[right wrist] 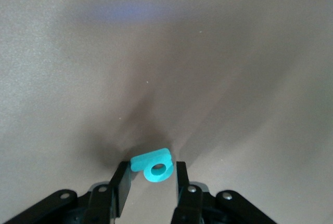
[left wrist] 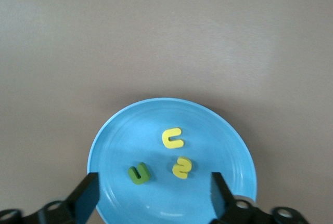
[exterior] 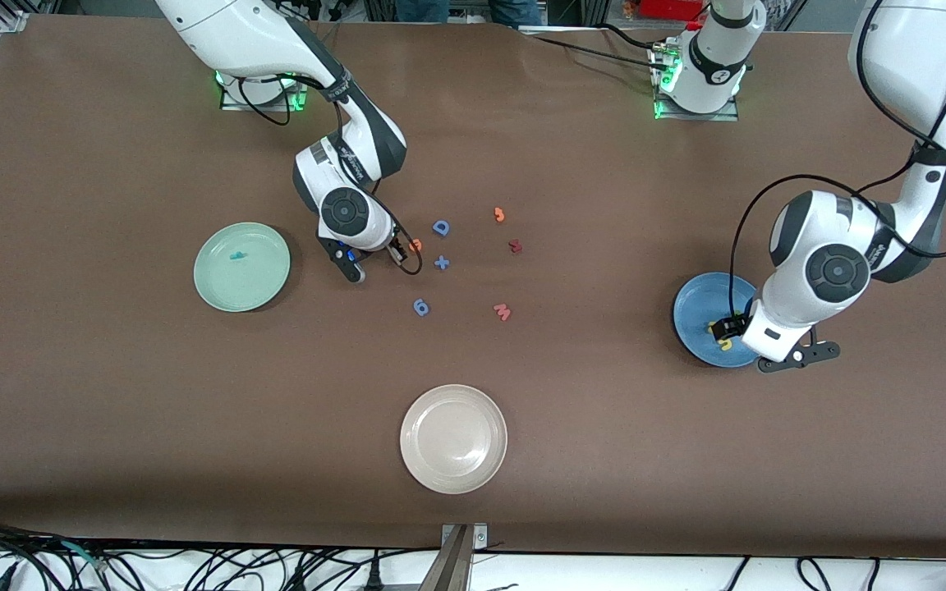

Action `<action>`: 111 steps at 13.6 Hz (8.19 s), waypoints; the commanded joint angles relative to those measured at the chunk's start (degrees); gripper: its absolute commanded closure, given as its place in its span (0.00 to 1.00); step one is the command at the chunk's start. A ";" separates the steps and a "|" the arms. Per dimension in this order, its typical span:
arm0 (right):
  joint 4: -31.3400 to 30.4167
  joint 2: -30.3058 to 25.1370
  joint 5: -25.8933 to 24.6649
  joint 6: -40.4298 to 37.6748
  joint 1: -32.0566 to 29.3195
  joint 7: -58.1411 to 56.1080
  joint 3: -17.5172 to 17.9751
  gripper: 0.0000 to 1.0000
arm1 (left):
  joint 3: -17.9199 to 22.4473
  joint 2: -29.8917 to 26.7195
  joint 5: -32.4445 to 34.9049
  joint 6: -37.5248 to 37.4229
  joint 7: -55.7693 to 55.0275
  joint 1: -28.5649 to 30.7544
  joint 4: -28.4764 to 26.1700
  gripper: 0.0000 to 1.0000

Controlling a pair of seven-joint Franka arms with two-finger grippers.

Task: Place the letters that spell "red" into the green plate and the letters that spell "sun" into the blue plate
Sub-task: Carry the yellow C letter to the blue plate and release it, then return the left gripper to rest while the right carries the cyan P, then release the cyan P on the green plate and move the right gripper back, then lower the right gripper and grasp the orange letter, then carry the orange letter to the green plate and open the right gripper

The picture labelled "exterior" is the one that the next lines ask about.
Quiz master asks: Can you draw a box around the blue plate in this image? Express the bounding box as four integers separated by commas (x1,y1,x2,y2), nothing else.
673,272,761,369

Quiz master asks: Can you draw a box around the green plate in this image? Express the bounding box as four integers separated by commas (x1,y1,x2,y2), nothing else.
194,222,292,314

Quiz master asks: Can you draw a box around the beige plate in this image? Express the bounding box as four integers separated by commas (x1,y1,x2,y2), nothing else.
400,384,508,495

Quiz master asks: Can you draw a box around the person in blue jeans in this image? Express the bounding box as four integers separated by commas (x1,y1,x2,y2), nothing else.
395,0,541,27

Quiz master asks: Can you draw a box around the red box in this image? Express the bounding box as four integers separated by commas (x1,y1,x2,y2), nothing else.
637,0,708,22

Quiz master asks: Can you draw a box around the brown table cover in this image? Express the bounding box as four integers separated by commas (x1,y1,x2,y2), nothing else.
0,15,946,561

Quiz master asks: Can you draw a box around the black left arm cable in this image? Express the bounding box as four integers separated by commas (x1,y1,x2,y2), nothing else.
730,0,946,325

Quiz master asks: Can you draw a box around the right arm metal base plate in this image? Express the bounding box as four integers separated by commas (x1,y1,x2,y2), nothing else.
220,78,310,112

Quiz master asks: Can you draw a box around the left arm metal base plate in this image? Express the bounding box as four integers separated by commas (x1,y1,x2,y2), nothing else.
652,45,742,123

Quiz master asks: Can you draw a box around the thin black cable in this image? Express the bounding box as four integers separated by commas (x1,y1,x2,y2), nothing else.
518,31,671,75
599,21,664,53

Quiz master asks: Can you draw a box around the metal corner bracket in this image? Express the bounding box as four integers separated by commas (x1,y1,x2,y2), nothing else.
440,523,489,552

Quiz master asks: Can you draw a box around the aluminium profile post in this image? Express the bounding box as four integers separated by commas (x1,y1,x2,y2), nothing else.
417,525,474,591

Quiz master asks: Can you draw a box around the teal cable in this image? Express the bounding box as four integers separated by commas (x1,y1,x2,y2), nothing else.
61,539,106,569

